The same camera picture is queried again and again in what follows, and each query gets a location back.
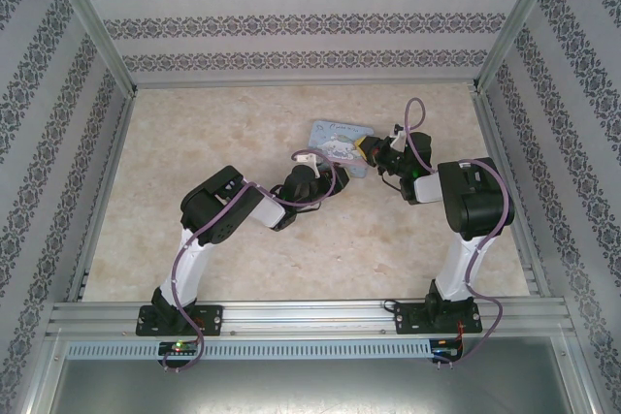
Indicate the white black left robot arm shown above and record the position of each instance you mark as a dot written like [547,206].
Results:
[189,268]

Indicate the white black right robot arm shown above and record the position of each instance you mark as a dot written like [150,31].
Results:
[461,264]

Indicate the right controller board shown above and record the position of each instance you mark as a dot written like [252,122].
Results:
[446,350]

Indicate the controller board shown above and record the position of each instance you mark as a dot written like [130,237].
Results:
[446,350]
[179,347]

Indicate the left controller board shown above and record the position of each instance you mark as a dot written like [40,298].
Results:
[179,347]

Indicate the grey metal sheet panel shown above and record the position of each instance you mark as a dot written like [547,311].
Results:
[310,390]

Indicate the aluminium mounting rail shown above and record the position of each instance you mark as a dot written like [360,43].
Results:
[310,317]

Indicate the aluminium side rail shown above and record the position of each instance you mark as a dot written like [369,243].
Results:
[104,191]
[524,249]

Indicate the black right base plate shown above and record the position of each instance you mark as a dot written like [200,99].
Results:
[405,319]

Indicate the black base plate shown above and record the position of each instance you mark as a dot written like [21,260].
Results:
[405,319]
[213,319]

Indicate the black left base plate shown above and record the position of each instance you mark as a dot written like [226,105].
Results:
[213,319]

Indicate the aluminium frame post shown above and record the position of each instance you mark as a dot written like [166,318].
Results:
[519,21]
[92,21]

